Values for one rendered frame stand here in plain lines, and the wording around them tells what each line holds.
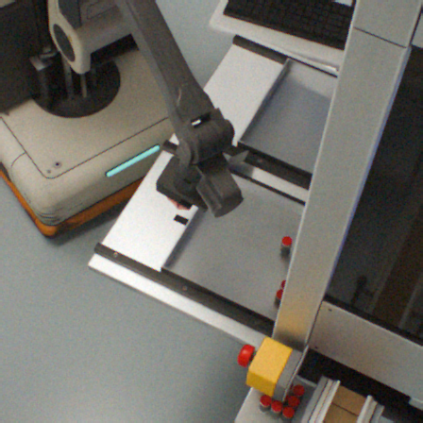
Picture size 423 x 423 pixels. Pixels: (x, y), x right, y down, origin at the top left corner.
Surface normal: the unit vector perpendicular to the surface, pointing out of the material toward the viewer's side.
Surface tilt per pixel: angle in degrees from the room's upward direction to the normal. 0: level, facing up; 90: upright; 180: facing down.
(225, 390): 0
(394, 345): 90
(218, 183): 14
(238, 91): 0
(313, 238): 90
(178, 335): 0
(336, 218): 90
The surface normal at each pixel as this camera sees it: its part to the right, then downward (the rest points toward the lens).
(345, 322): -0.45, 0.76
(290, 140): 0.04, -0.51
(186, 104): 0.32, -0.15
